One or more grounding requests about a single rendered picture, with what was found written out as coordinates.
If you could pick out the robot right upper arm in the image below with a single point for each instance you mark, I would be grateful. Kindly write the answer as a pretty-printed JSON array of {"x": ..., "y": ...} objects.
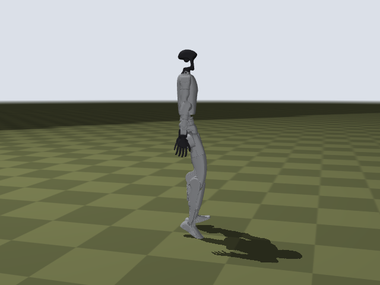
[{"x": 185, "y": 82}]

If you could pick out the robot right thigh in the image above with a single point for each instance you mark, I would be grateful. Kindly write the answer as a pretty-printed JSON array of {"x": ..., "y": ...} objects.
[{"x": 198, "y": 157}]

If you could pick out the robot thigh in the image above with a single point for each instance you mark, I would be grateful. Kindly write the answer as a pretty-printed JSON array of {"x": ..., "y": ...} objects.
[
  {"x": 191, "y": 174},
  {"x": 198, "y": 157}
]

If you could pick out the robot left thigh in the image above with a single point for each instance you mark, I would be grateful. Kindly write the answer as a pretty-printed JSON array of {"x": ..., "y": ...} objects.
[{"x": 191, "y": 174}]

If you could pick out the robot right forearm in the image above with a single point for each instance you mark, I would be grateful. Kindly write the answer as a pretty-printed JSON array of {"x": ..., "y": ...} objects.
[{"x": 184, "y": 114}]

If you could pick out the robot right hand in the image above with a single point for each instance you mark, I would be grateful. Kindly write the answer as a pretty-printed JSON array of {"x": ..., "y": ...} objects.
[{"x": 182, "y": 144}]

